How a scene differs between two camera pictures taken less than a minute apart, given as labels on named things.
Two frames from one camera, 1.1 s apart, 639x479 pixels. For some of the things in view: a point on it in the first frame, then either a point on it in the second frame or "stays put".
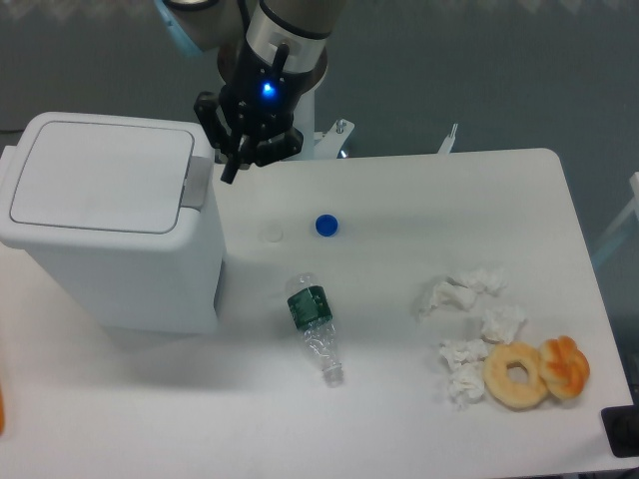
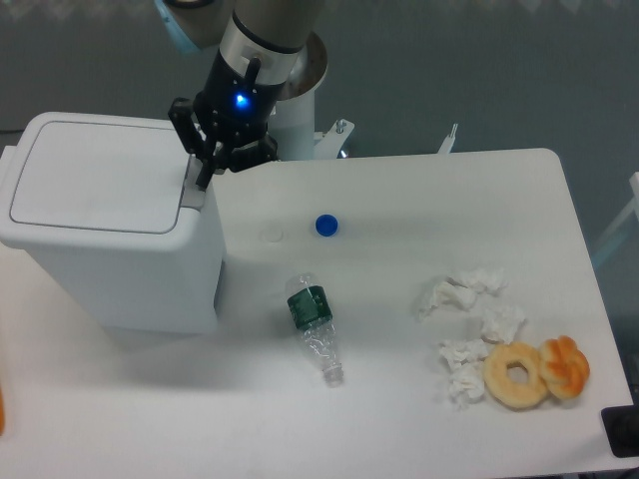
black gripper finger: x=208 y=107 to x=185 y=119
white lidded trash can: x=121 y=214 stays put
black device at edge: x=621 y=425 stays put
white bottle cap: x=274 y=234 stays put
